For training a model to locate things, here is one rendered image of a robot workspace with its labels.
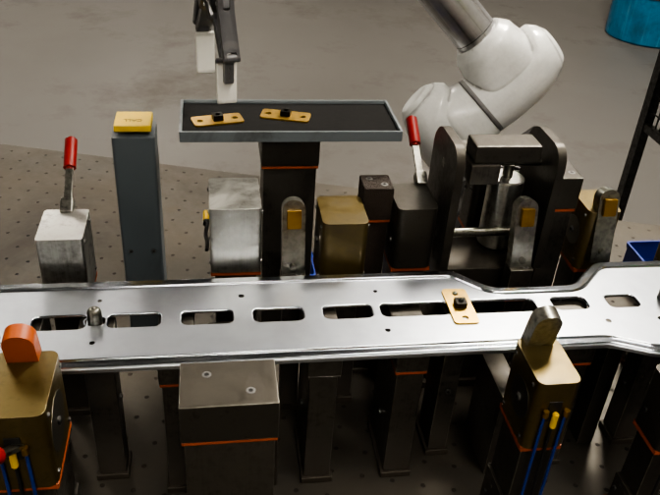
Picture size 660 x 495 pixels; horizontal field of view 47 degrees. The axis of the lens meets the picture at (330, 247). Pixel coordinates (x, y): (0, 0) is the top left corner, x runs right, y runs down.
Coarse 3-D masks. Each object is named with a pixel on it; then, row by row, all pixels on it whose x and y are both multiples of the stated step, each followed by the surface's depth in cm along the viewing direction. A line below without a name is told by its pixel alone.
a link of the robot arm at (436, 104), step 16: (416, 96) 178; (432, 96) 173; (448, 96) 174; (464, 96) 173; (416, 112) 174; (432, 112) 173; (448, 112) 172; (464, 112) 172; (480, 112) 172; (432, 128) 173; (464, 128) 173; (480, 128) 173; (496, 128) 175; (432, 144) 175
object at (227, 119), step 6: (216, 114) 127; (222, 114) 126; (228, 114) 129; (234, 114) 129; (240, 114) 129; (192, 120) 126; (198, 120) 126; (204, 120) 126; (210, 120) 126; (216, 120) 126; (222, 120) 126; (228, 120) 126; (234, 120) 127; (240, 120) 127; (198, 126) 124; (204, 126) 124; (210, 126) 125
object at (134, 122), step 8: (120, 112) 127; (128, 112) 127; (136, 112) 128; (144, 112) 128; (120, 120) 125; (128, 120) 125; (136, 120) 125; (144, 120) 125; (120, 128) 123; (128, 128) 123; (136, 128) 123; (144, 128) 124
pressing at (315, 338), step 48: (0, 288) 110; (48, 288) 111; (96, 288) 112; (144, 288) 113; (192, 288) 114; (240, 288) 114; (288, 288) 115; (336, 288) 116; (384, 288) 117; (432, 288) 118; (480, 288) 118; (528, 288) 119; (576, 288) 119; (624, 288) 121; (0, 336) 102; (48, 336) 103; (96, 336) 103; (144, 336) 104; (192, 336) 104; (240, 336) 105; (288, 336) 106; (336, 336) 106; (384, 336) 107; (432, 336) 108; (480, 336) 108; (576, 336) 110; (624, 336) 110
